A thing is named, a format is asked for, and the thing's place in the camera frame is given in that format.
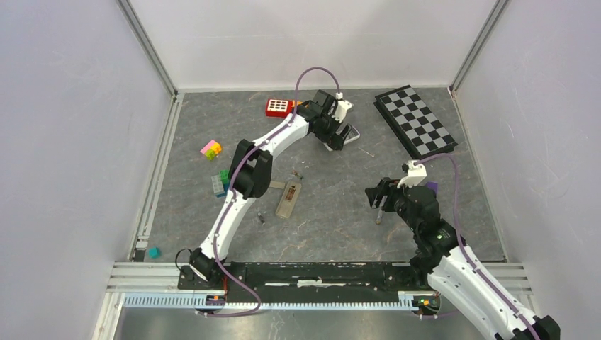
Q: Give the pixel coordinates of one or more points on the small teal cube block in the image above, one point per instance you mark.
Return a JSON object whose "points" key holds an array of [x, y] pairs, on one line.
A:
{"points": [[154, 253]]}

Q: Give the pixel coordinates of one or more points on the beige battery cover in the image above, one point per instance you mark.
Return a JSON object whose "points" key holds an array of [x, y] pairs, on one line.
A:
{"points": [[277, 185]]}

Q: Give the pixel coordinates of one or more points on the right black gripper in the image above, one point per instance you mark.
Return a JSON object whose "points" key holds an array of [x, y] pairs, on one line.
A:
{"points": [[389, 187]]}

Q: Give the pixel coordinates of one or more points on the purple cube block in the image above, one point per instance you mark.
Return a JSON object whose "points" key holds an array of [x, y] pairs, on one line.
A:
{"points": [[432, 186]]}

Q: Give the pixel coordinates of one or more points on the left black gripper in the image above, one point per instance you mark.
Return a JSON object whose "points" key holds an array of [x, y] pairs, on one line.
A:
{"points": [[335, 142]]}

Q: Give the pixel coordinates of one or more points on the black grey chessboard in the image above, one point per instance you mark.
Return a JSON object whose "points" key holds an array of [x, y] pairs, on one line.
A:
{"points": [[413, 122]]}

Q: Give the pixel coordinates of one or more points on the green blue grey blocks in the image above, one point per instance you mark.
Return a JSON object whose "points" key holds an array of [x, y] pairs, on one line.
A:
{"points": [[220, 183]]}

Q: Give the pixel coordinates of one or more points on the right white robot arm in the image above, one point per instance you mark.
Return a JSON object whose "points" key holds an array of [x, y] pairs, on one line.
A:
{"points": [[448, 265]]}

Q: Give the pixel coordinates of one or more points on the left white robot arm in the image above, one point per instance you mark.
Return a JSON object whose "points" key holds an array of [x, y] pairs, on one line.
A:
{"points": [[251, 169]]}

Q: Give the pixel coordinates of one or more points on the white remote control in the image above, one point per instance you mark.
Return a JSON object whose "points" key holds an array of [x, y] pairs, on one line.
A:
{"points": [[349, 132]]}

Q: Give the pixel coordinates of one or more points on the clear handle screwdriver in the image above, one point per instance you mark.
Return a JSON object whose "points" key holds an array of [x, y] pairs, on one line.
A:
{"points": [[379, 213]]}

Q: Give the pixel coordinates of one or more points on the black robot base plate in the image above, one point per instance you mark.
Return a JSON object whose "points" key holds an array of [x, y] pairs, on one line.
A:
{"points": [[311, 281]]}

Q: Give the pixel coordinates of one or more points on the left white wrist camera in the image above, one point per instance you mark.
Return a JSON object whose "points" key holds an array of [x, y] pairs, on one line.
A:
{"points": [[342, 107]]}

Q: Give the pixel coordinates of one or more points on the pink yellow green blocks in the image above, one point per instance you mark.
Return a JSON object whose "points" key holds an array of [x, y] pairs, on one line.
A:
{"points": [[211, 150]]}

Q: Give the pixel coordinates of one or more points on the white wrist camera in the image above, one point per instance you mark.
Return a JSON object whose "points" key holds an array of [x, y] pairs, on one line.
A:
{"points": [[415, 174], [342, 107]]}

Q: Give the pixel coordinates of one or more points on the red white window block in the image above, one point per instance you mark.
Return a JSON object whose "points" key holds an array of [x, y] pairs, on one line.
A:
{"points": [[278, 108]]}

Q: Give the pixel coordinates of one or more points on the white slotted cable duct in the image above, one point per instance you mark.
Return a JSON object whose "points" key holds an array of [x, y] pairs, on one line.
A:
{"points": [[200, 301]]}

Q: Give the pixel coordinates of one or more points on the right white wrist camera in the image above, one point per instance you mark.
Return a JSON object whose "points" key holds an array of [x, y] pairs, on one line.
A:
{"points": [[415, 174]]}

